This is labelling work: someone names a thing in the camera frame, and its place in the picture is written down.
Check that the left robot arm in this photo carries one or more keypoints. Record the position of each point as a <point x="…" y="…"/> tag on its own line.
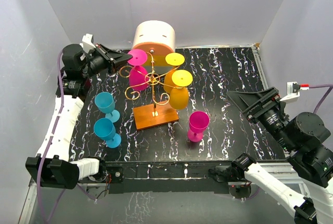
<point x="74" y="81"/>

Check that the blue wine glass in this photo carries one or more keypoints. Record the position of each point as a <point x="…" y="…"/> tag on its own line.
<point x="105" y="102"/>
<point x="106" y="131"/>

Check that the orange wine glass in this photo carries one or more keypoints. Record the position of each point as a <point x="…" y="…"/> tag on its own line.
<point x="179" y="95"/>
<point x="174" y="60"/>

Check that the gold wire glass rack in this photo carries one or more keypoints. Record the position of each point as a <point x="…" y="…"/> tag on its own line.
<point x="154" y="79"/>

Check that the blue wine glass front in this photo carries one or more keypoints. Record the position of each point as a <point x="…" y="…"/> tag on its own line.
<point x="106" y="131"/>

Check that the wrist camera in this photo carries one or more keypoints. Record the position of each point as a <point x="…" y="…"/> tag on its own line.
<point x="293" y="91"/>
<point x="87" y="43"/>

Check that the black marble mat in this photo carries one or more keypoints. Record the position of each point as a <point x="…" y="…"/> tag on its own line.
<point x="215" y="71"/>

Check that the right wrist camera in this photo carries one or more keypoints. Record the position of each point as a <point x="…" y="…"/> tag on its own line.
<point x="293" y="91"/>

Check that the orange wine glass front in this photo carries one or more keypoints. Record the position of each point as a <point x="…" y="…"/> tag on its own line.
<point x="179" y="95"/>

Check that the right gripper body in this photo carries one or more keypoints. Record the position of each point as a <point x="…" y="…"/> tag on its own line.
<point x="273" y="120"/>

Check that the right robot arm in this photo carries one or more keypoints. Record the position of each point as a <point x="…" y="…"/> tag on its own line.
<point x="302" y="137"/>

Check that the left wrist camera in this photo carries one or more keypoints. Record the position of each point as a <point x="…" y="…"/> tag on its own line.
<point x="87" y="43"/>

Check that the magenta wine glass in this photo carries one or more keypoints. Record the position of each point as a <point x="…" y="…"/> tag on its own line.
<point x="198" y="123"/>
<point x="138" y="73"/>

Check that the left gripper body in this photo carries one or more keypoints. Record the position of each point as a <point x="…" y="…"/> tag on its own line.
<point x="99" y="64"/>

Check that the wooden rack base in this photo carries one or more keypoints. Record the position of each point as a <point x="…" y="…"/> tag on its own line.
<point x="151" y="115"/>

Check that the aluminium frame rail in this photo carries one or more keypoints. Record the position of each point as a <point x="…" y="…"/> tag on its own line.
<point x="144" y="176"/>

